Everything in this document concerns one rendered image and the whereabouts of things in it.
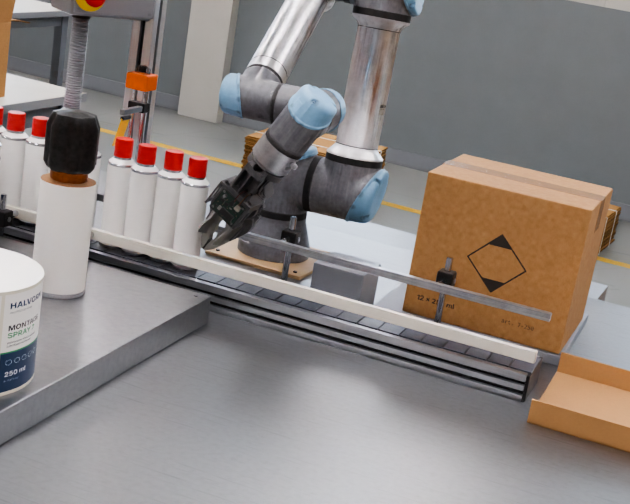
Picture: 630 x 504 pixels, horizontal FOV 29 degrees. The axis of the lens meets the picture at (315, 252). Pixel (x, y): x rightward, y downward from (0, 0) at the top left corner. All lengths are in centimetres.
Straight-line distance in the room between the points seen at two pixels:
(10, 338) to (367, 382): 62
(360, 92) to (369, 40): 10
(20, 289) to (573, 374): 102
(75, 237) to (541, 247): 81
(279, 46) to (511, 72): 530
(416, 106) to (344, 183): 529
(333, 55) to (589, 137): 171
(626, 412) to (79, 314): 90
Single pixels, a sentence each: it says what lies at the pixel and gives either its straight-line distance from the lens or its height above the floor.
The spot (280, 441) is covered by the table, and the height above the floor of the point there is 83.
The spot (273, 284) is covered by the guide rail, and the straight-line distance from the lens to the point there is 210.
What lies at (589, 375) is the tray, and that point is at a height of 84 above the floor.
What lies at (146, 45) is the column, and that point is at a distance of 233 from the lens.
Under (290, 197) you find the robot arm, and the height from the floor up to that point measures 97.
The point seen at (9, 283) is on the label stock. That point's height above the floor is 102.
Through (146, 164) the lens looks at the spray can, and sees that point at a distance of 219.
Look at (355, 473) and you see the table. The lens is 165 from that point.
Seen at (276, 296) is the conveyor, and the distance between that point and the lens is 212.
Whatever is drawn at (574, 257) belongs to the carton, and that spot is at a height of 103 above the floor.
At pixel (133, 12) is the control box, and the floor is 130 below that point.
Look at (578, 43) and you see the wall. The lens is 738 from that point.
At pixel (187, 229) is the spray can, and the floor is 96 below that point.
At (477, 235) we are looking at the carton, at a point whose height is 103.
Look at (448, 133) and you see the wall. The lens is 762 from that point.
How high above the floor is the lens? 156
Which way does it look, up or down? 16 degrees down
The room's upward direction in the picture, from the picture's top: 9 degrees clockwise
